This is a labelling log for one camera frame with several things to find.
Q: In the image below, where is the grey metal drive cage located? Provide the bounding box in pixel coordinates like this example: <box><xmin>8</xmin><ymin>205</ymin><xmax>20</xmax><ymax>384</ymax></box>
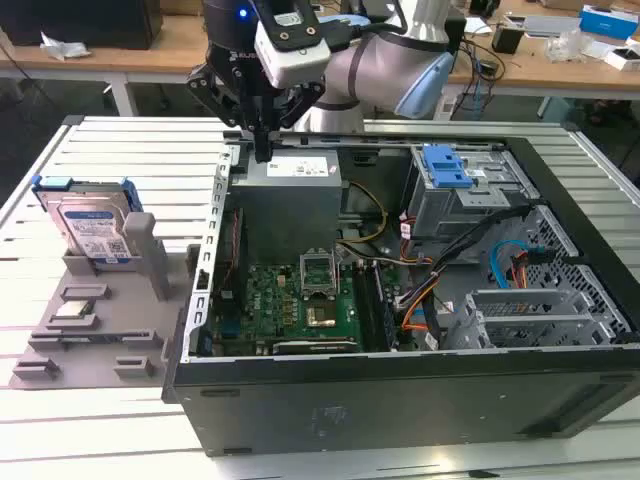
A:
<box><xmin>399</xmin><ymin>147</ymin><xmax>544</xmax><ymax>241</ymax></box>

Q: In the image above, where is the black graphics card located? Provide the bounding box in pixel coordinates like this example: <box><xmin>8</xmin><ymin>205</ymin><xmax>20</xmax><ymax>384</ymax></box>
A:
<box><xmin>257</xmin><ymin>339</ymin><xmax>359</xmax><ymax>356</ymax></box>

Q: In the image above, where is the black cable bundle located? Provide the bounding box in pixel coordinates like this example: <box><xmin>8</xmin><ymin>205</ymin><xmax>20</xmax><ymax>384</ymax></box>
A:
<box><xmin>419</xmin><ymin>204</ymin><xmax>534</xmax><ymax>351</ymax></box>

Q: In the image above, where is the black PC case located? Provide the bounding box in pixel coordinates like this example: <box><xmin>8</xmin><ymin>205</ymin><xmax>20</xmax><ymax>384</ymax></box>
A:
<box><xmin>160</xmin><ymin>130</ymin><xmax>640</xmax><ymax>457</ymax></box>

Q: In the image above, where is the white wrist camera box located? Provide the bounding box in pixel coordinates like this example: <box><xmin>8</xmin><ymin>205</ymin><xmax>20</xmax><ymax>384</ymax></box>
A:
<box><xmin>253</xmin><ymin>0</ymin><xmax>332</xmax><ymax>89</ymax></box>

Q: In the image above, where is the silver CPU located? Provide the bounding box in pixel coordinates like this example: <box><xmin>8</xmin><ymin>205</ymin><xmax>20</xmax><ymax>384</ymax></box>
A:
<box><xmin>53</xmin><ymin>301</ymin><xmax>95</xmax><ymax>321</ymax></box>

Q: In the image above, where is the grey parts rack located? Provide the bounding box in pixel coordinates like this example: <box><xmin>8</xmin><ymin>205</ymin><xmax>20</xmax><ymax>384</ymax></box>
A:
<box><xmin>8</xmin><ymin>212</ymin><xmax>201</xmax><ymax>390</ymax></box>

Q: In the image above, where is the orange and yellow power wire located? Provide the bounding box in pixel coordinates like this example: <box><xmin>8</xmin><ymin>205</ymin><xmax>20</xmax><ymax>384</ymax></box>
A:
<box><xmin>509</xmin><ymin>247</ymin><xmax>554</xmax><ymax>289</ymax></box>

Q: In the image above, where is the RAM stick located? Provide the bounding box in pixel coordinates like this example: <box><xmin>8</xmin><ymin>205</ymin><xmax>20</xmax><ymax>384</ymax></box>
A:
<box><xmin>372</xmin><ymin>264</ymin><xmax>400</xmax><ymax>349</ymax></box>
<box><xmin>55</xmin><ymin>333</ymin><xmax>154</xmax><ymax>347</ymax></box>

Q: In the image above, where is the green motherboard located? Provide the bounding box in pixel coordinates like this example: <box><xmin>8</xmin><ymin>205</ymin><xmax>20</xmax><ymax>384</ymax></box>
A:
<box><xmin>212</xmin><ymin>262</ymin><xmax>401</xmax><ymax>356</ymax></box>

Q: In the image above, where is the blue cardboard box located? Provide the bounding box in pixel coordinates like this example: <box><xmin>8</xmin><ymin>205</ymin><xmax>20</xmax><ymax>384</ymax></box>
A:
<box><xmin>579</xmin><ymin>4</ymin><xmax>640</xmax><ymax>39</ymax></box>

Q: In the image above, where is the wooden desk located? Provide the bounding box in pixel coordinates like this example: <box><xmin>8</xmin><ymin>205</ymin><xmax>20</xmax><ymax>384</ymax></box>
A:
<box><xmin>0</xmin><ymin>12</ymin><xmax>640</xmax><ymax>101</ymax></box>

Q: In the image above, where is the yellow wire bundle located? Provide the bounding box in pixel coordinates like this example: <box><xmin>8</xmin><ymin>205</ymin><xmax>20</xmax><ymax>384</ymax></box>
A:
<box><xmin>344</xmin><ymin>182</ymin><xmax>389</xmax><ymax>246</ymax></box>

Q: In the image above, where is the CPU socket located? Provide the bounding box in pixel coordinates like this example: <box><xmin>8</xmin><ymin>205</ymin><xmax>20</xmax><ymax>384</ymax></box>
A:
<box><xmin>304</xmin><ymin>298</ymin><xmax>339</xmax><ymax>329</ymax></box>

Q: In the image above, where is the black RAM slot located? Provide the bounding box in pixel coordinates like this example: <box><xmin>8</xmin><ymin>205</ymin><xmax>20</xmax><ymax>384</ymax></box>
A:
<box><xmin>352</xmin><ymin>263</ymin><xmax>376</xmax><ymax>351</ymax></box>

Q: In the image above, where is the grey power supply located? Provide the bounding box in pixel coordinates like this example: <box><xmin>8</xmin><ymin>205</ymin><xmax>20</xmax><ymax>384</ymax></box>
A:
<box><xmin>230</xmin><ymin>153</ymin><xmax>344</xmax><ymax>251</ymax></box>

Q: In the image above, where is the blue data wire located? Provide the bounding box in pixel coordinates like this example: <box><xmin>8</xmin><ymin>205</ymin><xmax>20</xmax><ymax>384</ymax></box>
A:
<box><xmin>483</xmin><ymin>241</ymin><xmax>526</xmax><ymax>291</ymax></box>

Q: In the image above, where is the crumpled white paper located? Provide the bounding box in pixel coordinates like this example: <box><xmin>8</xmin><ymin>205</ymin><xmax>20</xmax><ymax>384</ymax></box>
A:
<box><xmin>39</xmin><ymin>30</ymin><xmax>92</xmax><ymax>62</ymax></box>

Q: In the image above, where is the hard disk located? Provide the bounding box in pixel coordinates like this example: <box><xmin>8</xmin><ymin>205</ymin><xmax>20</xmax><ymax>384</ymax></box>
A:
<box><xmin>30</xmin><ymin>175</ymin><xmax>146</xmax><ymax>264</ymax></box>

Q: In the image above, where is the black box on desk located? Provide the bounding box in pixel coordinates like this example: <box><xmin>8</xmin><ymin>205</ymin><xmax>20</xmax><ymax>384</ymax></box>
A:
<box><xmin>0</xmin><ymin>0</ymin><xmax>164</xmax><ymax>51</ymax></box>

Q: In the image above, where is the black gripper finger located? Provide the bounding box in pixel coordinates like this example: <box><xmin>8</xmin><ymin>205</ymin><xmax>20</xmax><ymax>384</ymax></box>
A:
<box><xmin>263</xmin><ymin>81</ymin><xmax>327</xmax><ymax>164</ymax></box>
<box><xmin>185</xmin><ymin>63</ymin><xmax>265</xmax><ymax>164</ymax></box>

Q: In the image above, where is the metal socket cover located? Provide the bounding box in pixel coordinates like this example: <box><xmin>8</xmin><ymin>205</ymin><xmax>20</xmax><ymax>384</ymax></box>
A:
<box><xmin>298</xmin><ymin>252</ymin><xmax>341</xmax><ymax>300</ymax></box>

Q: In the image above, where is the grey metal disk bay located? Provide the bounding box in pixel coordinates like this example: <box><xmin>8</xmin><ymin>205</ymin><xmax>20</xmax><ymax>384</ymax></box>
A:
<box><xmin>444</xmin><ymin>288</ymin><xmax>626</xmax><ymax>351</ymax></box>

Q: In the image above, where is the blue plastic drive latch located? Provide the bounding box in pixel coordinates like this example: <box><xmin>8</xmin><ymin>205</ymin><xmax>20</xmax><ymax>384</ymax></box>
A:
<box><xmin>422</xmin><ymin>144</ymin><xmax>476</xmax><ymax>190</ymax></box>

